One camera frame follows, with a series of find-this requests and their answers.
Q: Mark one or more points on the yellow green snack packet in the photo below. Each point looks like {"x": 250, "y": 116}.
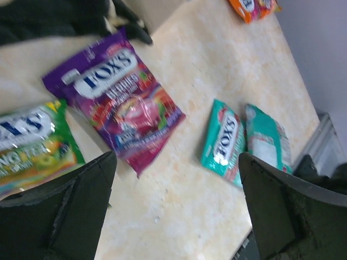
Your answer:
{"x": 37, "y": 146}

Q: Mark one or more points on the orange snack packet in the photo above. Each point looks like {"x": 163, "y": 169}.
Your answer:
{"x": 253, "y": 10}

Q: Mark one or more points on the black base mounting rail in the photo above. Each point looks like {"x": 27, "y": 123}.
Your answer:
{"x": 248, "y": 250}

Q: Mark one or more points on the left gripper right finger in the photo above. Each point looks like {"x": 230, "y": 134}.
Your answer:
{"x": 292, "y": 218}

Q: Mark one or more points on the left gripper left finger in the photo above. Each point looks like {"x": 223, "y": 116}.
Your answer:
{"x": 61, "y": 219}

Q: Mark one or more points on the black pillow with beige flowers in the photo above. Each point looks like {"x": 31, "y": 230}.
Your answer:
{"x": 28, "y": 20}

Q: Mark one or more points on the teal snack packet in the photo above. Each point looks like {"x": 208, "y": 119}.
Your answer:
{"x": 225, "y": 141}
{"x": 267, "y": 139}

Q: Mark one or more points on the purple snack packet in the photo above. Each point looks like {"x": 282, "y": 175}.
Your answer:
{"x": 116, "y": 92}

